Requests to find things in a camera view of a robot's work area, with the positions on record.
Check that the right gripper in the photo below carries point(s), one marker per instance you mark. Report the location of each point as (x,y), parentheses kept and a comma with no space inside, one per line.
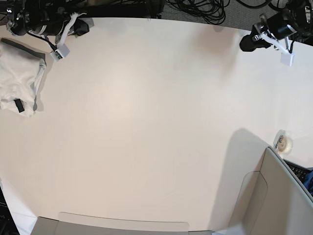
(75,27)

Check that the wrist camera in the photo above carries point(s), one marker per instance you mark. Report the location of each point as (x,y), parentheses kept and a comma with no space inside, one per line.
(287,58)
(60,53)

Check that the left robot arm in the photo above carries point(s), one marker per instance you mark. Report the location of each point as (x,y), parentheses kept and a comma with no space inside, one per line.
(299,11)

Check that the grey partition panel right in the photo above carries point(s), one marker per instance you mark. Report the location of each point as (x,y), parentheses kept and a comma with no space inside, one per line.
(272,201)

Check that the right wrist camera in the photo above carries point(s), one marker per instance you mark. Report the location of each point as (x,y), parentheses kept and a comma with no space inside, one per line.
(60,53)

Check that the blue cloth item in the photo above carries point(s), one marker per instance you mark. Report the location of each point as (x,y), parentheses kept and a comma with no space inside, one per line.
(308,183)

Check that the grey partition panel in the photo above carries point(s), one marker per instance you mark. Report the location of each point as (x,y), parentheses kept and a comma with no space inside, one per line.
(272,201)
(76,224)

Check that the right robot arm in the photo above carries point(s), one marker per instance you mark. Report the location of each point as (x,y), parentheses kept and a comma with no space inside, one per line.
(49,20)

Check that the white printed t-shirt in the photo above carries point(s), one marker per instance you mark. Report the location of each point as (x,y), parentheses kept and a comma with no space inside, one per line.
(21,72)

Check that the grey partition panel bottom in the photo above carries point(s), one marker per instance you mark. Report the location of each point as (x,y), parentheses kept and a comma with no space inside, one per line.
(76,224)

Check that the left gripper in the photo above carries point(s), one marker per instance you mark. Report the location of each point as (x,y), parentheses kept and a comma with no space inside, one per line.
(270,31)

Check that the black keyboard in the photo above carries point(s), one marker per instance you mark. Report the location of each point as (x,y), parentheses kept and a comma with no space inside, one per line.
(299,171)

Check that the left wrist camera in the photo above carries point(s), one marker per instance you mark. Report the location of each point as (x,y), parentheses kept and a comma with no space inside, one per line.
(287,58)

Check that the clear tape roll dispenser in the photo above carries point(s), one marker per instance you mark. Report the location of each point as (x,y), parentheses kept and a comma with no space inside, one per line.
(282,143)

